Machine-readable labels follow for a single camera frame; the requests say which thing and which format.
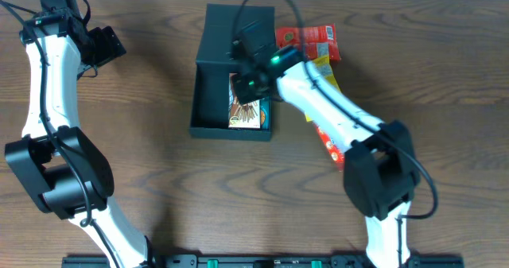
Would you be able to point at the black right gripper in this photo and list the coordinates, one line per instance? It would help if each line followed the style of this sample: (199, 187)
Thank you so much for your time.
(244, 95)

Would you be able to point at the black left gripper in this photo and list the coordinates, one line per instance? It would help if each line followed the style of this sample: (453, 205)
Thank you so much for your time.
(110, 46)

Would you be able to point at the brown Pocky box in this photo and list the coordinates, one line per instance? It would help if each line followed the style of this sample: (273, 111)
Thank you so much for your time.
(242, 116)

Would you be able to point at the red Hello Panda box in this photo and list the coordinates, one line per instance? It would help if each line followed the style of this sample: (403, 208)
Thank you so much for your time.
(335, 154)

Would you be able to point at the teal Chunkies cookie box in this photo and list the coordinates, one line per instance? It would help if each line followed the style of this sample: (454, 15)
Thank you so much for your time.
(264, 113)

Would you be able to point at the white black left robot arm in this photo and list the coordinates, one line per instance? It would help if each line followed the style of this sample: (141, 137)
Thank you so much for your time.
(59, 167)

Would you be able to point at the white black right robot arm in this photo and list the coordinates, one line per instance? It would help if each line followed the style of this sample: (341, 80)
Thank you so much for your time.
(379, 175)

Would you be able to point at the dark green open box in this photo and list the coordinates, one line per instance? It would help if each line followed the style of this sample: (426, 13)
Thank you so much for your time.
(211, 100)

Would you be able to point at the yellow snack packet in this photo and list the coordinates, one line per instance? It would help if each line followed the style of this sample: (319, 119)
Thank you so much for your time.
(323, 66)

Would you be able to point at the red snack packet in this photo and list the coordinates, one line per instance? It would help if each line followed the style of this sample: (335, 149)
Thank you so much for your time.
(319, 41)

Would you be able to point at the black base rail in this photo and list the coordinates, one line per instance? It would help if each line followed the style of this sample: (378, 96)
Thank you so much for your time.
(335, 261)

